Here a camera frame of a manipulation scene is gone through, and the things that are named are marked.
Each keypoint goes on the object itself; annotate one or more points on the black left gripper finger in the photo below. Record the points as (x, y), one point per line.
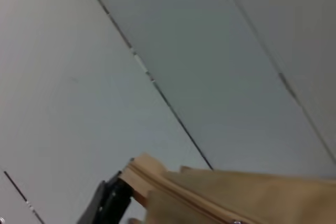
(92, 205)
(115, 197)

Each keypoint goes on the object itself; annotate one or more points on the khaki canvas food bag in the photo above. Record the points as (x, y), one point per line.
(236, 195)

